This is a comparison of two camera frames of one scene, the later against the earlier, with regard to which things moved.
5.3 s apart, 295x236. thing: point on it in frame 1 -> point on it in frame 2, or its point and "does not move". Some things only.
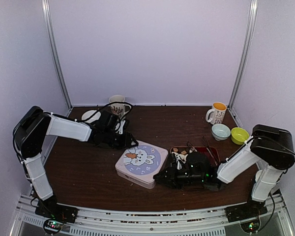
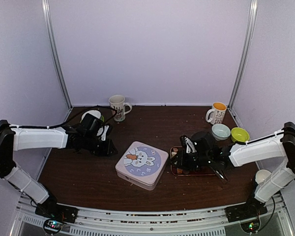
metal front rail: [97, 220] does not move
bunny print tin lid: [142, 162] does not move
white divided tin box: [150, 185] does not move
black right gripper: [170, 180] -> [184, 163]
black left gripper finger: [130, 138] -> [111, 149]
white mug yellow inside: [218, 113] does not move
